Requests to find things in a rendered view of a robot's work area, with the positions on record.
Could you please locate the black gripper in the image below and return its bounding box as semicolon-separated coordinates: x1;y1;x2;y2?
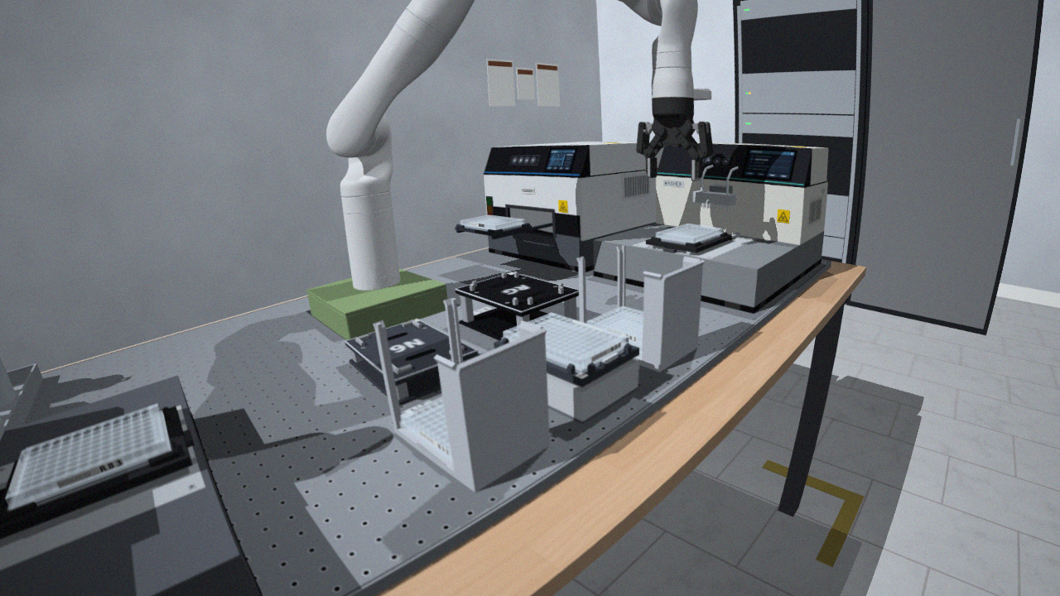
636;97;713;181

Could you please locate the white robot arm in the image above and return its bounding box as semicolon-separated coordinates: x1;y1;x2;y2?
326;0;711;291

